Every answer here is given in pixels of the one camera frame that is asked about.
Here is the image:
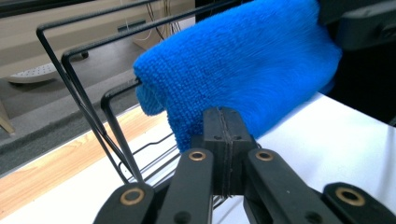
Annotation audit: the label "black wire rack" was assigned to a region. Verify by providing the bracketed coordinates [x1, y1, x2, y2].
[35, 0, 241, 210]

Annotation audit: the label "wooden furniture leg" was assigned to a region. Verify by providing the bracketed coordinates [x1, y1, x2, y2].
[0, 99, 16, 135]

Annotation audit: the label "beige cabinet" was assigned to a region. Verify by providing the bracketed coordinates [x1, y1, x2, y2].
[0, 0, 196, 79]

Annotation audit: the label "white perforated stand base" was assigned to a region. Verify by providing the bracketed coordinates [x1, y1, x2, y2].
[7, 62, 60, 84]

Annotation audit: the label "hanging cables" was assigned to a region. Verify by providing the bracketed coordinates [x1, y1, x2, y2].
[146, 0, 183, 42]

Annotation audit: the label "blue microfibre towel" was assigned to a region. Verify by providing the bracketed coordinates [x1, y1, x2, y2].
[133, 0, 344, 154]

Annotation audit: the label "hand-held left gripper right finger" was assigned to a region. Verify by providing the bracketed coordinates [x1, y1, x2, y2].
[222, 106, 260, 198]

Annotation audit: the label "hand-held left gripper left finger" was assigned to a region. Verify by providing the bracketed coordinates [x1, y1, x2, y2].
[191, 106, 232, 198]

